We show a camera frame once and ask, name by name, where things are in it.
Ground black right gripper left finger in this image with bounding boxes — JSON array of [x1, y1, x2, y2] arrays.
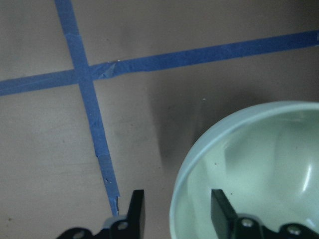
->
[[126, 189, 146, 239]]

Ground green bowl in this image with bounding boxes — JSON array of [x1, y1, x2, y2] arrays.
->
[[169, 101, 319, 239]]

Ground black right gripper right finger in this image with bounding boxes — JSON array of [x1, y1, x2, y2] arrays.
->
[[211, 189, 237, 239]]

